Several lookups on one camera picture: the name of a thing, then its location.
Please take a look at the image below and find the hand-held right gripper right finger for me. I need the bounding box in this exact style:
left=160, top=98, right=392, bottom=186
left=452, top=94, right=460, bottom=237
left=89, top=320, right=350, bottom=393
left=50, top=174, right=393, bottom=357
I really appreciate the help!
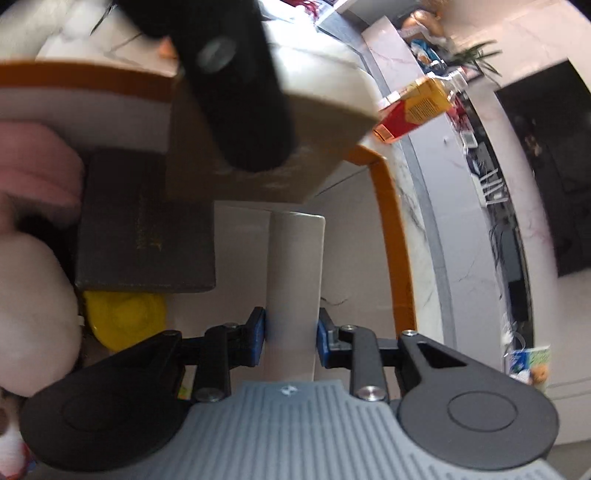
left=318, top=307, right=476, bottom=401

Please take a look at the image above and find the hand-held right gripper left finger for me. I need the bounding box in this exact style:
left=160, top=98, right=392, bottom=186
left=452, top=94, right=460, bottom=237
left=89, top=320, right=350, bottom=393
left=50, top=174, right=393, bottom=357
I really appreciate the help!
left=111, top=307, right=267, bottom=402

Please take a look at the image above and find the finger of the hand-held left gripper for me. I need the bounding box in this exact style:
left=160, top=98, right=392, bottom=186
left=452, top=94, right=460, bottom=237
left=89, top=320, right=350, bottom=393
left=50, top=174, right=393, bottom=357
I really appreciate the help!
left=117, top=0, right=296, bottom=172

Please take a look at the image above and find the small cardboard box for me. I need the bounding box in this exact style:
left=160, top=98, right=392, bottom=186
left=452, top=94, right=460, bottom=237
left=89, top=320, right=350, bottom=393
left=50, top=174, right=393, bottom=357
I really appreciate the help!
left=165, top=76, right=380, bottom=205

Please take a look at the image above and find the white orange-rimmed storage box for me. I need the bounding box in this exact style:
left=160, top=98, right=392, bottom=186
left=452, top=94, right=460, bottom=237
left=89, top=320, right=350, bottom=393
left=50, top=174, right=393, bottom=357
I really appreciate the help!
left=0, top=60, right=419, bottom=402

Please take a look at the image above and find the brown plush bear toy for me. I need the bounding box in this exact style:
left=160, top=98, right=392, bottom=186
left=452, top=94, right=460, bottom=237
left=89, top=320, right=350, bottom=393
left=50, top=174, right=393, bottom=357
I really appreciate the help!
left=0, top=390, right=29, bottom=480

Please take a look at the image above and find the yellow round lid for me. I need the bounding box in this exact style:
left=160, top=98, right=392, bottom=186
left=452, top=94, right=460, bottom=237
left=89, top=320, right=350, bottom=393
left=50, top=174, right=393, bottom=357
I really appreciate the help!
left=84, top=291, right=168, bottom=354

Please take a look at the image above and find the dark brown book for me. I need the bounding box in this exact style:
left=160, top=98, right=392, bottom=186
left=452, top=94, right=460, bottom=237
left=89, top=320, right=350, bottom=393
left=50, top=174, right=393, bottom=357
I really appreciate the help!
left=75, top=147, right=218, bottom=294

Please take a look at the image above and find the orange red drink carton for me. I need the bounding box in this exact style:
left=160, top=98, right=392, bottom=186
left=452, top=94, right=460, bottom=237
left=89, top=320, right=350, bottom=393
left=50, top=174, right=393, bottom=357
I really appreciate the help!
left=373, top=76, right=464, bottom=143

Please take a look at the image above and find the colourful packet on floor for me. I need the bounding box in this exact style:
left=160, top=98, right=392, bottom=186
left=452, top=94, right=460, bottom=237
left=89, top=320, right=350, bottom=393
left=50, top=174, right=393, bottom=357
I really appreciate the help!
left=507, top=344, right=552, bottom=393

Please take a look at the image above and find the pink cloth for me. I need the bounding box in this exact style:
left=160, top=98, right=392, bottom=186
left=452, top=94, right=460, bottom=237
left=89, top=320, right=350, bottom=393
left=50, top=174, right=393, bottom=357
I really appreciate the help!
left=0, top=124, right=86, bottom=227

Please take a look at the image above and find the teddy bear in white shirt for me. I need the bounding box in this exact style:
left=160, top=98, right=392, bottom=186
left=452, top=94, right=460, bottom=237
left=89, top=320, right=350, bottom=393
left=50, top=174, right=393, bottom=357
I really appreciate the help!
left=529, top=364, right=552, bottom=393

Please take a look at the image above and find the white router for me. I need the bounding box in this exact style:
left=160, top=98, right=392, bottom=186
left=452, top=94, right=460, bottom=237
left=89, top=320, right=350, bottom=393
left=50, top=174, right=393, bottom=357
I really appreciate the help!
left=475, top=168, right=509, bottom=206

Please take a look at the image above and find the dark-leaved potted plant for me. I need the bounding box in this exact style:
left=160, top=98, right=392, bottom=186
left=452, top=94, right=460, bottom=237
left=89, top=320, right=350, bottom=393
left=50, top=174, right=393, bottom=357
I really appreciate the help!
left=450, top=41, right=503, bottom=86

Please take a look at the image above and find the white plush with metal ring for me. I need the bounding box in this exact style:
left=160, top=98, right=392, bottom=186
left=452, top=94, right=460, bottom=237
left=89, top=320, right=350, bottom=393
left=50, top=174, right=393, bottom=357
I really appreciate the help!
left=0, top=226, right=84, bottom=398

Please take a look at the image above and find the black wall television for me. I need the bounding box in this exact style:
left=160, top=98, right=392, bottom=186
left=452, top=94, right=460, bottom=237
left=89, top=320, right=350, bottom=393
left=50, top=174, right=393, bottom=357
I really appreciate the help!
left=494, top=59, right=591, bottom=278

